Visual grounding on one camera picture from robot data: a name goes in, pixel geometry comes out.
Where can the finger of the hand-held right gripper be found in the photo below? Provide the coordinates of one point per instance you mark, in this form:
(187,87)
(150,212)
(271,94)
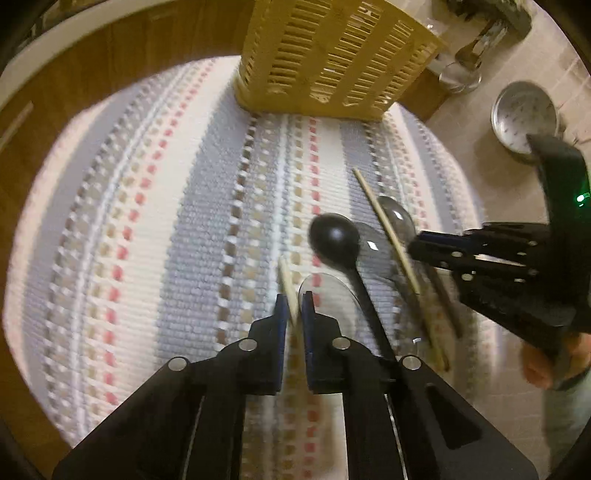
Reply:
(443,247)
(508,304)

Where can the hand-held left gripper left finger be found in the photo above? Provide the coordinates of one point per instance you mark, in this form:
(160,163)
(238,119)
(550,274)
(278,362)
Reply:
(279,318)

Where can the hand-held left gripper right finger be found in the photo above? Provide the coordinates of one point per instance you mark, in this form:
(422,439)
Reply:
(308,323)

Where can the wooden chopstick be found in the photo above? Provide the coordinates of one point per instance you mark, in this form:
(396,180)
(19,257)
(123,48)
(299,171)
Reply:
(286,281)
(392,235)

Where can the yellow plastic basket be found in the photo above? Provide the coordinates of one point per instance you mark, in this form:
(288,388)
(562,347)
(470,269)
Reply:
(323,60)

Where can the person's right forearm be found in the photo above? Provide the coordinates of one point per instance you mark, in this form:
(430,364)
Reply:
(565,415)

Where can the person's right hand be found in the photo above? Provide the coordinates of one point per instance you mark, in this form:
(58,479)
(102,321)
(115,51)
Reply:
(538,369)

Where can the clear plastic spoon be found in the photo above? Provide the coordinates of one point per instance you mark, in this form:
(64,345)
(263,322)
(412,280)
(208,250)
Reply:
(374,249)
(334,295)

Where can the metal spoon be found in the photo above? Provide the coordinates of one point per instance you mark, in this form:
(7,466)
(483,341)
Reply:
(399,219)

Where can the black plastic spoon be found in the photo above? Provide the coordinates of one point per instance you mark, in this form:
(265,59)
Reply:
(334,240)

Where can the metal steamer plate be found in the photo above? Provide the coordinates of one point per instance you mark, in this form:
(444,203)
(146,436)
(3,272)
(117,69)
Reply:
(521,115)

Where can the striped woven mat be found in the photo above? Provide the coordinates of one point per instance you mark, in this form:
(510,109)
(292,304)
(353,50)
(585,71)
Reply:
(161,230)

